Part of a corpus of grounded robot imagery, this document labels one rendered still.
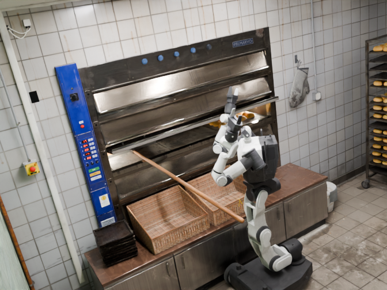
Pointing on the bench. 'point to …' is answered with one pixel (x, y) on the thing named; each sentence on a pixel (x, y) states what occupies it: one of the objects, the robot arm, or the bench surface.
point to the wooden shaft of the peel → (193, 189)
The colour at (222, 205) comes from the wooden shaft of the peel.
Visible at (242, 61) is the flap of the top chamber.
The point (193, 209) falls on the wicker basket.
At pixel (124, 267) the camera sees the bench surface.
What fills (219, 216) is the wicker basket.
